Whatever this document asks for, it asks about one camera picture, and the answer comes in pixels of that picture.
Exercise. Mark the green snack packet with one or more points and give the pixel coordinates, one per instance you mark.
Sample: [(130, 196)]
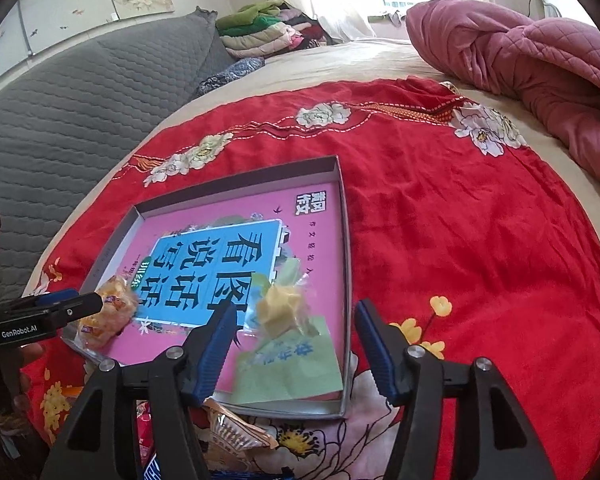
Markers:
[(290, 370)]

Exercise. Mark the pink quilt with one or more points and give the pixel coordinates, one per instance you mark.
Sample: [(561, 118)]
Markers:
[(520, 60)]

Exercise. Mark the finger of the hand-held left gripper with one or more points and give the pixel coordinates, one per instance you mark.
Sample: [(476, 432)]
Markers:
[(80, 306), (55, 296)]

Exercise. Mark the pink book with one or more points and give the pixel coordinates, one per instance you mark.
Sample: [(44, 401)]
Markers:
[(325, 260)]

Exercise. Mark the white curtain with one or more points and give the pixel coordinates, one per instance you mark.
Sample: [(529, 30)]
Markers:
[(320, 0)]

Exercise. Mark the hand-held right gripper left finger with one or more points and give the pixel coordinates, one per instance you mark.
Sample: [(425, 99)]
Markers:
[(215, 355)]

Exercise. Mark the person's left hand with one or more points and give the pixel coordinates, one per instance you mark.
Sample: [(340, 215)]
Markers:
[(30, 370)]

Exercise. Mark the white metal rack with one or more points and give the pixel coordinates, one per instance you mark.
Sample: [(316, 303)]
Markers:
[(545, 7)]

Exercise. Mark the grey quilted headboard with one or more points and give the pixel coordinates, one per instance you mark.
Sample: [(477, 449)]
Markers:
[(80, 110)]

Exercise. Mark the beige bed sheet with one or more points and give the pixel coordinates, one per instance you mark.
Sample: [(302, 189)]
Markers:
[(330, 65)]

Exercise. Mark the red candy packet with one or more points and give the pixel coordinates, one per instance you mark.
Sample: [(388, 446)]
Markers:
[(145, 435)]

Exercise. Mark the brown cake packet orange trim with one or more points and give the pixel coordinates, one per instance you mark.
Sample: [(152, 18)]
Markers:
[(240, 432)]

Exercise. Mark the clear yellow cake packet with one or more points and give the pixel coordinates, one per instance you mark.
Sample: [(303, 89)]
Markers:
[(280, 310)]

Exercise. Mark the grey cardboard tray box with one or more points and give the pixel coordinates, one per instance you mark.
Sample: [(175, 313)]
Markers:
[(240, 191)]

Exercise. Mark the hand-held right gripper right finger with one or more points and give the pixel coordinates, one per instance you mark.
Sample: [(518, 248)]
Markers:
[(375, 355)]

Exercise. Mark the blue cookie packet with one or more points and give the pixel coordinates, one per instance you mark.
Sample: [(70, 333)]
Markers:
[(260, 475)]

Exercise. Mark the pile of folded clothes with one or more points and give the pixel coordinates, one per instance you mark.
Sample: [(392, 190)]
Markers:
[(260, 35)]

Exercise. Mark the dark patterned cloth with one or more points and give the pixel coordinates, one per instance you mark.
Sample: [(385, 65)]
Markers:
[(230, 77)]

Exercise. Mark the small patterned cloth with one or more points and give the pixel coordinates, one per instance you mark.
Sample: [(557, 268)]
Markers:
[(390, 12)]

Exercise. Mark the yellow puffed snack packet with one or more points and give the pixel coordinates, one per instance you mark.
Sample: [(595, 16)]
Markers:
[(112, 305)]

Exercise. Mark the red floral blanket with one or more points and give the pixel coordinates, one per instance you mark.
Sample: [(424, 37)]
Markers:
[(455, 235)]

